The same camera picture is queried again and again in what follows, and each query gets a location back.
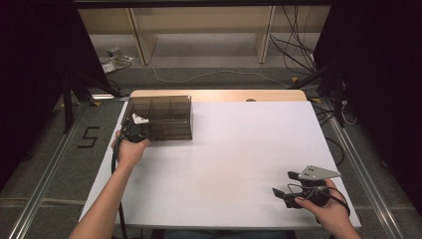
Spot person's left hand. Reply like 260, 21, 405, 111
110, 129, 151, 170

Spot smoky transparent drawer box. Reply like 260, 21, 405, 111
121, 95, 193, 141

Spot black curtain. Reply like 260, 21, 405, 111
313, 0, 422, 218
0, 0, 112, 192

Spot person's right hand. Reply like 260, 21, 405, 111
294, 178, 350, 235

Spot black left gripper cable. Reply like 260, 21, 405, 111
110, 137, 129, 239

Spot aluminium floor rail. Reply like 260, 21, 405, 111
318, 99, 405, 239
8, 102, 92, 239

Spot wooden shelf unit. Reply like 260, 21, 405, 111
78, 6, 332, 66

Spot wooden table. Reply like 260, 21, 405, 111
129, 89, 308, 104

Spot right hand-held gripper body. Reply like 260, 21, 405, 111
284, 164, 342, 209

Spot black floor cables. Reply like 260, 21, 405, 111
311, 99, 358, 167

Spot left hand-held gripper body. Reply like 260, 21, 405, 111
120, 113, 154, 144

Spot white floor cable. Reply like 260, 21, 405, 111
147, 64, 293, 90

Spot bundle of black cables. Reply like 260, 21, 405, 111
269, 5, 317, 77

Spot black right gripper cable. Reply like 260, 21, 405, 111
288, 183, 351, 222

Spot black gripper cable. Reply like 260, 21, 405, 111
110, 137, 129, 239
288, 183, 351, 222

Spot black metal stand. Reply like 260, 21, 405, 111
289, 59, 346, 128
61, 71, 123, 134

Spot power adapters with cables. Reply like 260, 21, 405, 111
100, 46, 134, 75

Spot white table board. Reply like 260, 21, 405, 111
78, 101, 362, 231

